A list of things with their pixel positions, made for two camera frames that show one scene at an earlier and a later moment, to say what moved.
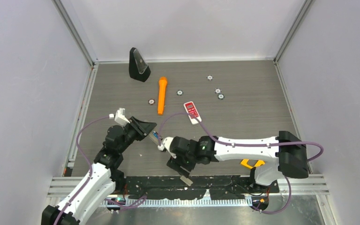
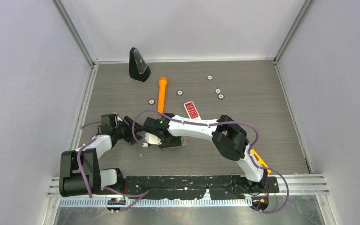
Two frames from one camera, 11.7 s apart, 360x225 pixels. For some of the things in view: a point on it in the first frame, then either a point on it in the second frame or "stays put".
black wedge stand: x=138 y=67 stays put
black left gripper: x=142 y=129 stays put
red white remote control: x=192 y=112 stays put
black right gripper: x=176 y=163 → x=177 y=142
